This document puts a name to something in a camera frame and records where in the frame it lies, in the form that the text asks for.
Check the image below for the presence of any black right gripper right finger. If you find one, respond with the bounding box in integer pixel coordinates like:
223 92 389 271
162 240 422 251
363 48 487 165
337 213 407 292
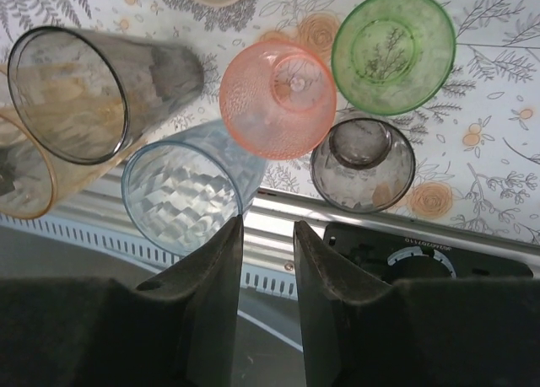
294 220 540 387

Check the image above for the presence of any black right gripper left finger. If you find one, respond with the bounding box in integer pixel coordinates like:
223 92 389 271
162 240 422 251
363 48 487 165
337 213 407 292
0 215 245 387

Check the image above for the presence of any blue grey tall glass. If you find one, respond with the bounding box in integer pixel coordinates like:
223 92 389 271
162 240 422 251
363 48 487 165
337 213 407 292
121 119 269 257

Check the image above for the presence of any dark grey short glass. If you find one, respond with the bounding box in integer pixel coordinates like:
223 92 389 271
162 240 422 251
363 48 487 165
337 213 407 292
310 116 418 215

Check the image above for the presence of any orange tall glass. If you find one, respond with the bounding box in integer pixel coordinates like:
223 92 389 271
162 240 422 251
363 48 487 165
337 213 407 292
0 62 130 220

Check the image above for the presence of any salmon pink short glass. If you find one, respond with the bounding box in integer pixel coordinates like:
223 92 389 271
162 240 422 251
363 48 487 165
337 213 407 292
218 40 338 161

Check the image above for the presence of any dark grey tall glass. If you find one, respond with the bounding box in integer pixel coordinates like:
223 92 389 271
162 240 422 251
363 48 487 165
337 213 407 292
7 25 206 165

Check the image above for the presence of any green tall glass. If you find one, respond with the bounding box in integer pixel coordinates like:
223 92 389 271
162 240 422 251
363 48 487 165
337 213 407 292
330 0 457 117

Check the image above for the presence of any floral tablecloth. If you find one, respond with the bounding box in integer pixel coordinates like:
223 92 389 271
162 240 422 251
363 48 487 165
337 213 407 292
0 0 540 245

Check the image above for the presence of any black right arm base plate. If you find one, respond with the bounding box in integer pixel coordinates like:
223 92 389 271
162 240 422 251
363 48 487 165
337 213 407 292
322 222 535 287

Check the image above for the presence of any white slotted cable duct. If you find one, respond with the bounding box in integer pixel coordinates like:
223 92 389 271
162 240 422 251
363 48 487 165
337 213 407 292
0 212 296 299

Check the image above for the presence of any aluminium mounting rail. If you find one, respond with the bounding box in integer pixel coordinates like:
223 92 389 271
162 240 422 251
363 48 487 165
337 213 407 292
0 163 540 278

